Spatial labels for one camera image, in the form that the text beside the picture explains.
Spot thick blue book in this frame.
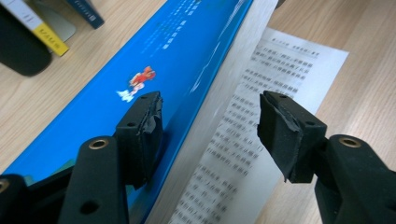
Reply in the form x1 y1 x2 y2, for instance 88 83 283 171
0 0 350 224

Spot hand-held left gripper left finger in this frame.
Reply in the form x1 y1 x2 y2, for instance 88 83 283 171
59 91 164 224

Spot black hardcover book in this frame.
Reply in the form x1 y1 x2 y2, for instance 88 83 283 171
0 5 53 77

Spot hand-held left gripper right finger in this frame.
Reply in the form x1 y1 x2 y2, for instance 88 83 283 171
257 91 396 224

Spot red and blue illustrated book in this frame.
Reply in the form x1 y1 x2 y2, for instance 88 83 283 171
65 0 106 30

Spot yellow book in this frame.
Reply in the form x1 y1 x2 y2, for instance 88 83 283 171
0 0 70 58

